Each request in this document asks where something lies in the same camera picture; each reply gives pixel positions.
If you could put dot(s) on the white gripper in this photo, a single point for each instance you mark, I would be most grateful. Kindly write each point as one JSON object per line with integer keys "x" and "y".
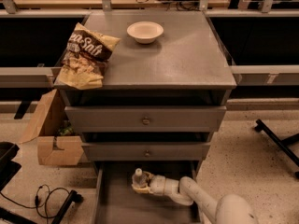
{"x": 158, "y": 184}

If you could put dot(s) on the clear plastic water bottle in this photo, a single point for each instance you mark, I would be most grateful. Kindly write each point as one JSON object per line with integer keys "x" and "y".
{"x": 139, "y": 179}

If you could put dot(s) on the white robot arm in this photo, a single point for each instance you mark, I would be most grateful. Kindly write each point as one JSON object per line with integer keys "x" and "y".
{"x": 230, "y": 209}

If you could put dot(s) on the grey open bottom drawer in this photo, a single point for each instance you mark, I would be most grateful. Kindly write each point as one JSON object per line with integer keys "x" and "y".
{"x": 117, "y": 203}

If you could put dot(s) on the grey middle drawer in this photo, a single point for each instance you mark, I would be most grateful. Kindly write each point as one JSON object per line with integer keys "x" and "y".
{"x": 146, "y": 151}

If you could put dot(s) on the grey drawer cabinet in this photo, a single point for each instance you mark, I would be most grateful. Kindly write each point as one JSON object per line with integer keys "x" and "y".
{"x": 183, "y": 67}

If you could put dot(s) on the grey top drawer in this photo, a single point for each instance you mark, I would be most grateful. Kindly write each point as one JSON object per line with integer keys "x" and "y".
{"x": 99, "y": 119}

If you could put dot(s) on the black stand leg left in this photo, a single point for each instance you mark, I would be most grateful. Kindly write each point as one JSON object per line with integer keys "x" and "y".
{"x": 73, "y": 197}

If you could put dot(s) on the black stand leg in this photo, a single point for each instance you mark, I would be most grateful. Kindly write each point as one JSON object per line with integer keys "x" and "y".
{"x": 283, "y": 144}
{"x": 73, "y": 197}

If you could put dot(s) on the brown cardboard box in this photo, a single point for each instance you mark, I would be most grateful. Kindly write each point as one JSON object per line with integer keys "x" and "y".
{"x": 53, "y": 149}

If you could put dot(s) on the sea salt chip bag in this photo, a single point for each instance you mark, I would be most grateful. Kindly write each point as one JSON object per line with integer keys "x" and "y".
{"x": 85, "y": 61}

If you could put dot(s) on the white ceramic bowl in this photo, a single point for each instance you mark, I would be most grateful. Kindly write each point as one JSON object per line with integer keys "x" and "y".
{"x": 145, "y": 32}

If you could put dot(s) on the black stand leg right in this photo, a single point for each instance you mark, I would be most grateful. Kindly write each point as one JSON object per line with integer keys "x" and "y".
{"x": 283, "y": 144}

